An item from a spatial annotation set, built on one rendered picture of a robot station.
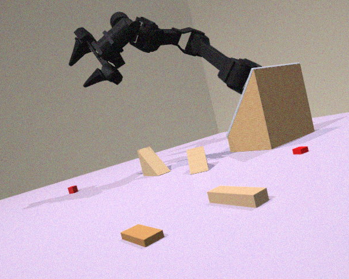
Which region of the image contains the small red block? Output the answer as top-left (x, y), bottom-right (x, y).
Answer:
top-left (68, 185), bottom-right (78, 194)
top-left (293, 146), bottom-right (308, 155)

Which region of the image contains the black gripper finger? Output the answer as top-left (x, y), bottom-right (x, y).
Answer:
top-left (83, 68), bottom-right (112, 88)
top-left (69, 37), bottom-right (92, 66)

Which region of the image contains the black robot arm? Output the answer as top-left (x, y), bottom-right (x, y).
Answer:
top-left (110, 12), bottom-right (262, 94)

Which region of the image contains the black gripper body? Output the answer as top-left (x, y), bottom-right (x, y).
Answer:
top-left (74, 27), bottom-right (124, 85)

